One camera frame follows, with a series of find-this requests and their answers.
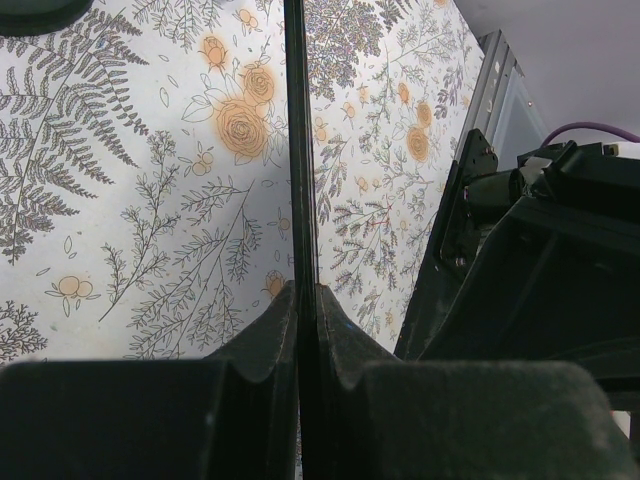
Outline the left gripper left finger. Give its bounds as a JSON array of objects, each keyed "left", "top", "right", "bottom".
[{"left": 1, "top": 284, "right": 297, "bottom": 479}]

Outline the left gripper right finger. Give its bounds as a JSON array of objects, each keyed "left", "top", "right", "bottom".
[{"left": 315, "top": 285, "right": 639, "bottom": 479}]

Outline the small black-framed whiteboard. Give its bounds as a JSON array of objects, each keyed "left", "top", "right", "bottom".
[{"left": 284, "top": 1, "right": 324, "bottom": 479}]

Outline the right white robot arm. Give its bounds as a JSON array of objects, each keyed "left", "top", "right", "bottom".
[{"left": 422, "top": 143, "right": 639, "bottom": 393}]

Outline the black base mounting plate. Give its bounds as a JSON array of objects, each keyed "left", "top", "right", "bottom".
[{"left": 394, "top": 129, "right": 509, "bottom": 361}]

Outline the floral patterned table mat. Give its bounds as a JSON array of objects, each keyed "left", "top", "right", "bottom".
[{"left": 1, "top": 1, "right": 483, "bottom": 363}]

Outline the black round microphone stand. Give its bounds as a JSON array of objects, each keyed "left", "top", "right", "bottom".
[{"left": 1, "top": 0, "right": 93, "bottom": 36}]

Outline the aluminium frame rail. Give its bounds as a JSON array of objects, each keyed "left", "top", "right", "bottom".
[{"left": 463, "top": 30, "right": 548, "bottom": 149}]

